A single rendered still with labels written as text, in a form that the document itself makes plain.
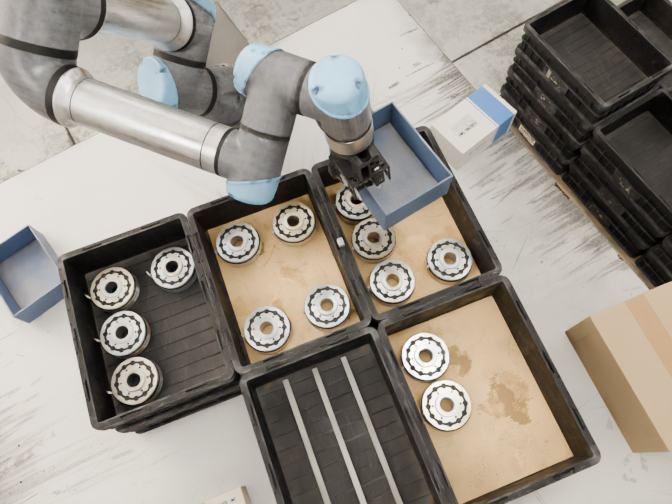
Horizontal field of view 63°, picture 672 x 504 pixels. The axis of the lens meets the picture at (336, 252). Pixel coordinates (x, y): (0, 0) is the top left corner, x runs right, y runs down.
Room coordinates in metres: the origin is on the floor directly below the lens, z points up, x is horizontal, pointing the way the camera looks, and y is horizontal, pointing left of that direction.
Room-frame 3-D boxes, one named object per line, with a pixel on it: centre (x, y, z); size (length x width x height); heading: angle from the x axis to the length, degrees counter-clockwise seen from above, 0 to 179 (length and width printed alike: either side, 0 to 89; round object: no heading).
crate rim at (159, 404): (0.34, 0.42, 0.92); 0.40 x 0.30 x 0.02; 15
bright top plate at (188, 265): (0.46, 0.38, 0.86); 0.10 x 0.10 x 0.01
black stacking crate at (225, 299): (0.42, 0.13, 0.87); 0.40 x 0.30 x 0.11; 15
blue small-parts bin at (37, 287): (0.54, 0.79, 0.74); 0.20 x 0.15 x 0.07; 33
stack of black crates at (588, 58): (1.16, -0.92, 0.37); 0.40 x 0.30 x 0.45; 25
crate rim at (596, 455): (0.10, -0.26, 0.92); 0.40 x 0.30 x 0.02; 15
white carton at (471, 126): (0.81, -0.41, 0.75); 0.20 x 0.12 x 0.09; 123
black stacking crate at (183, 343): (0.34, 0.42, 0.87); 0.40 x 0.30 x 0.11; 15
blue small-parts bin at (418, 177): (0.53, -0.12, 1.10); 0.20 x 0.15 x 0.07; 26
